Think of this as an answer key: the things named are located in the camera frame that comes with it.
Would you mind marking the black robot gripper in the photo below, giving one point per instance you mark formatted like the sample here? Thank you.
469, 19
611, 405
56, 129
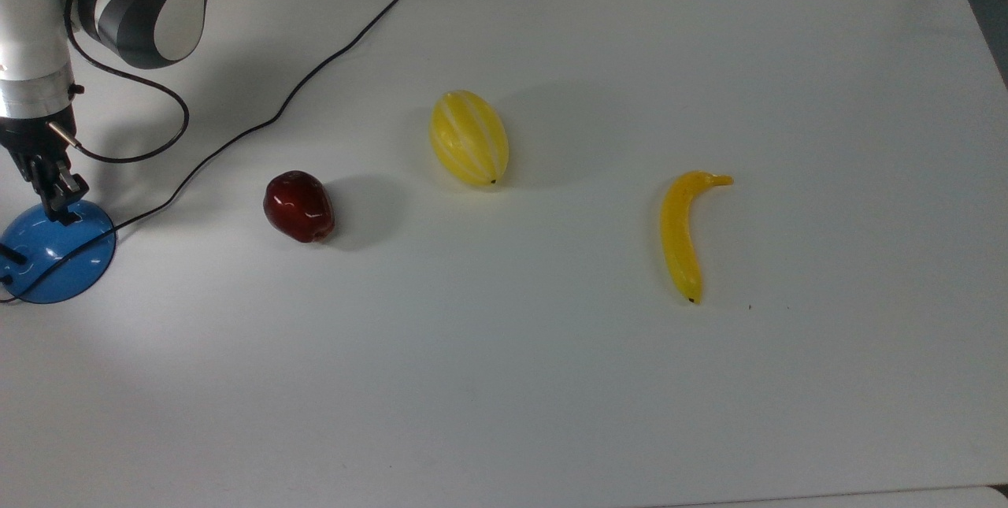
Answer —
35, 142

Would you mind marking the red toy apple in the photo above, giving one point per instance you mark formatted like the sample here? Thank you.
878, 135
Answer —
298, 206

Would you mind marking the yellow striped toy melon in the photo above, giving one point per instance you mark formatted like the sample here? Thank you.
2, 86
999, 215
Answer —
468, 138

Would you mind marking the yellow toy banana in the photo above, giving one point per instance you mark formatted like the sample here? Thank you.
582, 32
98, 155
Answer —
679, 240

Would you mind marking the blue dome lamp base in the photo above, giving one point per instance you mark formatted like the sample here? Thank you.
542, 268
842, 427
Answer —
63, 260

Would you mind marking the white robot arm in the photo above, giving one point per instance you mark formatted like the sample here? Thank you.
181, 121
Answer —
31, 20

